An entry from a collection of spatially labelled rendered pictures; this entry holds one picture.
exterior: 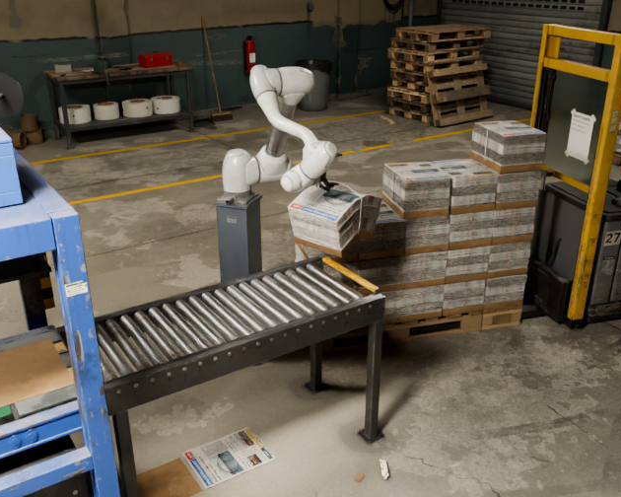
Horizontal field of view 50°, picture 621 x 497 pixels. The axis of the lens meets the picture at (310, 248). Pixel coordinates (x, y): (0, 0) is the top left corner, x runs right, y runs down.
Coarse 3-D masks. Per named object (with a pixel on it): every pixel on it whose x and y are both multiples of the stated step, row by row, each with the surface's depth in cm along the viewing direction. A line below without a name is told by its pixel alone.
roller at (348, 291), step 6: (312, 264) 336; (312, 270) 332; (318, 270) 330; (318, 276) 328; (324, 276) 325; (330, 276) 323; (330, 282) 320; (336, 282) 318; (342, 282) 318; (336, 288) 317; (342, 288) 313; (348, 288) 312; (348, 294) 309; (354, 294) 307; (360, 294) 306; (354, 300) 306
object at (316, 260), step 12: (288, 264) 336; (300, 264) 336; (252, 276) 323; (204, 288) 312; (216, 288) 312; (168, 300) 301; (120, 312) 291; (132, 312) 291; (144, 312) 294; (120, 324) 289; (156, 324) 299; (108, 336) 288
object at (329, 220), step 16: (304, 192) 324; (320, 192) 322; (288, 208) 317; (304, 208) 314; (320, 208) 312; (336, 208) 310; (352, 208) 312; (304, 224) 319; (320, 224) 310; (336, 224) 304; (352, 224) 317; (320, 240) 319; (336, 240) 312
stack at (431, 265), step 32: (384, 224) 383; (416, 224) 389; (448, 224) 395; (480, 224) 401; (320, 256) 379; (416, 256) 397; (448, 256) 404; (480, 256) 410; (352, 288) 394; (416, 288) 406; (448, 288) 413; (480, 288) 419; (416, 320) 416; (448, 320) 422; (480, 320) 429
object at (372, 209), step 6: (336, 186) 332; (360, 192) 325; (372, 198) 326; (378, 198) 331; (366, 204) 322; (372, 204) 332; (378, 204) 333; (366, 210) 324; (372, 210) 329; (378, 210) 335; (366, 216) 326; (372, 216) 331; (378, 216) 336; (366, 222) 329; (372, 222) 334; (366, 228) 330; (372, 228) 335; (366, 240) 337
